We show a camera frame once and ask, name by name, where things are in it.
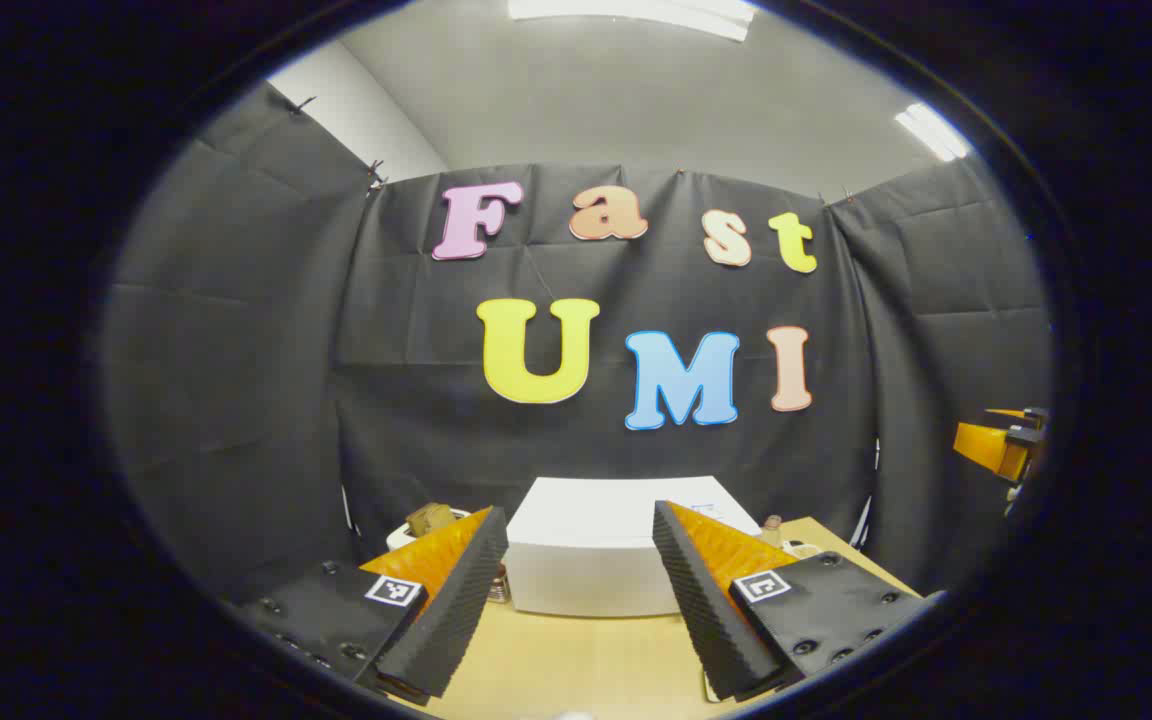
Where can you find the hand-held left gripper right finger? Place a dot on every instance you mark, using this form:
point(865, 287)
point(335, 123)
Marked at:
point(706, 610)

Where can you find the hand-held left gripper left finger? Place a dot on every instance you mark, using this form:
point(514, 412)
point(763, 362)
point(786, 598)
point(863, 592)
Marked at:
point(456, 610)

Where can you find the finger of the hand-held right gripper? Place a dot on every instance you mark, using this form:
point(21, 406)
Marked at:
point(986, 445)

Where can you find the white microwave oven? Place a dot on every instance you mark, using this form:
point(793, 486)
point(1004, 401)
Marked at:
point(586, 540)

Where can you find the small metal utensil holder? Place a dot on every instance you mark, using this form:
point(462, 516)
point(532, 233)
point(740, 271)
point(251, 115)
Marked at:
point(500, 585)

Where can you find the white toaster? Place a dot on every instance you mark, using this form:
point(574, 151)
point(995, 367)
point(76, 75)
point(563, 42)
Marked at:
point(399, 540)

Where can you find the brown toast slice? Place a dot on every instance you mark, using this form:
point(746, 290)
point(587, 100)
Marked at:
point(430, 518)

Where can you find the white divided seasoning tray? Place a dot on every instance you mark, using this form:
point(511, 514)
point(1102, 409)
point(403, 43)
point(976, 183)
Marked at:
point(800, 549)

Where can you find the long ceiling light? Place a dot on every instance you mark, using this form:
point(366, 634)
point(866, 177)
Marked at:
point(636, 14)
point(932, 131)

